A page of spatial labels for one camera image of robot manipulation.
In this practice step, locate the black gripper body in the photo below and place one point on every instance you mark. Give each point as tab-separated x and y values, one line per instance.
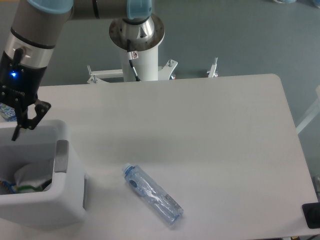
19	82

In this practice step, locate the white paper wrapper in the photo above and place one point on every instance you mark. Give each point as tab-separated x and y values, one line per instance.
34	177

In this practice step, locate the clear crushed plastic bottle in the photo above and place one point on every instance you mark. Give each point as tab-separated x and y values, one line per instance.
152	193

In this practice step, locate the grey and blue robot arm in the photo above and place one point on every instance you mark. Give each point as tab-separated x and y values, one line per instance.
33	36

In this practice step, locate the white trash can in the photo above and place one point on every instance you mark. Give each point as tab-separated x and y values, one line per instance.
64	202

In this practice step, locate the blue labelled water bottle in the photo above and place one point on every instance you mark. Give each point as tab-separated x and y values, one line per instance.
7	113

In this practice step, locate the colourful snack wrapper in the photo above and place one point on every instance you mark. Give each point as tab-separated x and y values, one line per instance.
7	187

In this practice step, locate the black device at table edge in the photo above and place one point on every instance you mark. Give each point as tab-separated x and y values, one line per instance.
311	213

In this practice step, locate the white frame at right edge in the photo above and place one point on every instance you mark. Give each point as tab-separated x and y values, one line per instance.
309	114

